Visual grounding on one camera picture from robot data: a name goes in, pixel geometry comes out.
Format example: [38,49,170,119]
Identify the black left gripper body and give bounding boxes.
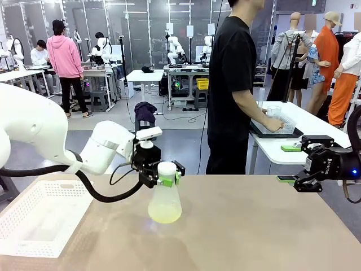
[132,146,162,185]

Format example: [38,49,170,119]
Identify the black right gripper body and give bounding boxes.
[306,146,361,182]

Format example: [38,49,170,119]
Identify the translucent plastic Erlenmeyer flask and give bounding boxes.
[148,166,183,224]

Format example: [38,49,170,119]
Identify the clear plastic beaker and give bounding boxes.
[267,105,283,119]

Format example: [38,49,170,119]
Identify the person's right forearm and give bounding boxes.
[235,90,271,128]

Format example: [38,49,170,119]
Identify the person's right hand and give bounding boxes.
[265,116,286,133]

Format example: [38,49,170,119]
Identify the black tray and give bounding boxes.
[249,121,305,139]

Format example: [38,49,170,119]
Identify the dark grey step stool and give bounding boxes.
[134,120,157,133]

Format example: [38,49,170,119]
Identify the dark bundled clothing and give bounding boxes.
[134,101,158,124]

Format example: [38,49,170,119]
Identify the mannequin white shirt orange pants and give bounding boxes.
[328,33,361,128]

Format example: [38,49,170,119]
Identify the grey plastic stool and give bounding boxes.
[193,88,210,108]

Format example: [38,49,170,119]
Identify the black step stool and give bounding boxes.
[90,90,111,113]

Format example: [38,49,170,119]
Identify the figure in blue floral dress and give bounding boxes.
[299,14,331,85]

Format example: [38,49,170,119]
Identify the white standing desk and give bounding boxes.
[126,69,165,116]

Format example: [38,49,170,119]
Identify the white shoe rack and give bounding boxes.
[253,64,267,87]

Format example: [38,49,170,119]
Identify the mannequin in orange cloth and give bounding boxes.
[306,11,344,114]

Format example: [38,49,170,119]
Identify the black light stand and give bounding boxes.
[117,35,130,99]

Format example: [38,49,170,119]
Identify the grey robot workbench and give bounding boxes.
[81,63,122,111]

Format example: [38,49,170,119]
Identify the mannequin in grey shirt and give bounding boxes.
[270,11,314,98]

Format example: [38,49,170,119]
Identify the background person black pants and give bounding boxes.
[46,19,94,119]

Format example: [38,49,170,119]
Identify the person in black shirt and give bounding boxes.
[205,0,265,175]

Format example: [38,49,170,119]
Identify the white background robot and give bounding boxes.
[202,35,215,62]
[5,35,27,71]
[90,35,113,64]
[166,35,187,67]

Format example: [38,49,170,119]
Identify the tan baseball cap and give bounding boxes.
[323,11,343,27]

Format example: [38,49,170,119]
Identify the pink hoodie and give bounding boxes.
[46,35,85,79]

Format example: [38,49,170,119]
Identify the seated person white top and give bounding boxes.
[30,40,59,95]

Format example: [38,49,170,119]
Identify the long white desk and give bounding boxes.
[0,69,53,98]

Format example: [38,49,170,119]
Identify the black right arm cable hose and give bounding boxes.
[346,106,361,149]

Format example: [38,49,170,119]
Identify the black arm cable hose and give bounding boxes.
[346,106,361,149]
[0,165,143,203]

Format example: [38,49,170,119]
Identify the black camera tripod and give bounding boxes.
[266,31,304,103]

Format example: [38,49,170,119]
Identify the silver frame workbench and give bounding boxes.
[163,64,211,111]

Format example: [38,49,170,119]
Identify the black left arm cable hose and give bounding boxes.
[0,165,143,203]

